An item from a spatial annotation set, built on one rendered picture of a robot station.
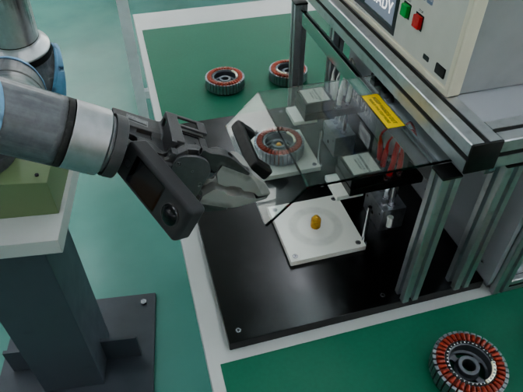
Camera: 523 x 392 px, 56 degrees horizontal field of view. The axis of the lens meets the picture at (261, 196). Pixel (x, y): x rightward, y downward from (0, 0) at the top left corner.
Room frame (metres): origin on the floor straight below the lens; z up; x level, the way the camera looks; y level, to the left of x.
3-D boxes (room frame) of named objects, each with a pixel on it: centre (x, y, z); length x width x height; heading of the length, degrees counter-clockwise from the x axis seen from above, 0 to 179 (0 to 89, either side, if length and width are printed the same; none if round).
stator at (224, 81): (1.26, 0.10, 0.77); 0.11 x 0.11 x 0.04
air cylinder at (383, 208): (0.71, -0.25, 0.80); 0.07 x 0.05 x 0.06; 16
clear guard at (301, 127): (0.61, -0.13, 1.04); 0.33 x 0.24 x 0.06; 106
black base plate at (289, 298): (0.79, -0.09, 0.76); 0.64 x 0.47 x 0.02; 16
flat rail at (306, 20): (0.81, -0.17, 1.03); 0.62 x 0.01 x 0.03; 16
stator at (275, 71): (1.30, -0.08, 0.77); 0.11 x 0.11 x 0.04
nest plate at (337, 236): (0.67, -0.11, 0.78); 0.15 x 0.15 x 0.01; 16
